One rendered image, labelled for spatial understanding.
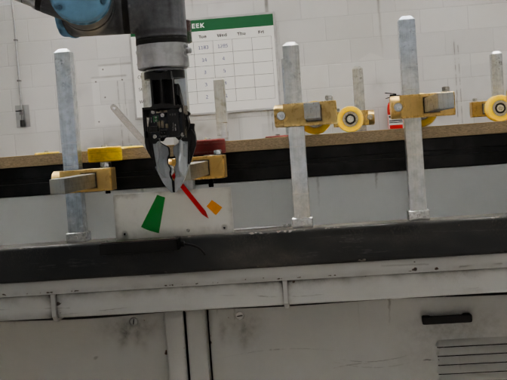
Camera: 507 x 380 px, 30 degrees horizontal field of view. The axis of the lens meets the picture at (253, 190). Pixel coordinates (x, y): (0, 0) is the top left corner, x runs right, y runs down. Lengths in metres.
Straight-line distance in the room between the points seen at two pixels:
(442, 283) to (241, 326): 0.53
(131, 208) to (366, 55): 7.26
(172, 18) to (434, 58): 7.71
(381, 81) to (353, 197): 6.98
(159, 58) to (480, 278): 0.89
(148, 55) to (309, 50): 7.63
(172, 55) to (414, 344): 1.06
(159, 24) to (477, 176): 0.96
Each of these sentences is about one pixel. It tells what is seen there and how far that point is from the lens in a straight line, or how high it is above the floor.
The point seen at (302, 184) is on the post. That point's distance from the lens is 2.05.
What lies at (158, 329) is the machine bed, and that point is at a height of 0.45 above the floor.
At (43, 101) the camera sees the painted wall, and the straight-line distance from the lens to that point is 9.64.
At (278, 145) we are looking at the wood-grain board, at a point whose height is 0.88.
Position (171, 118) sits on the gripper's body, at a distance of 1.62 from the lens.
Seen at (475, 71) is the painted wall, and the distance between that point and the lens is 9.32.
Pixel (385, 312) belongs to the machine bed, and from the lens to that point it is 2.34.
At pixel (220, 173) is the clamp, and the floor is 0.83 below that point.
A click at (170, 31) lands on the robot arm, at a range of 1.64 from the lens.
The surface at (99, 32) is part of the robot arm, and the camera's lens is 1.66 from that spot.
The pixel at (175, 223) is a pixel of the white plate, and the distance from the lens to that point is 2.07.
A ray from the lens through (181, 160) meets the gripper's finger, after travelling 1.65.
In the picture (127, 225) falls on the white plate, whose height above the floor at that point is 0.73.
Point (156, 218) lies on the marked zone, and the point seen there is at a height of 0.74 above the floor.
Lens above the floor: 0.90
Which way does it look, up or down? 3 degrees down
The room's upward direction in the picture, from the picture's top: 4 degrees counter-clockwise
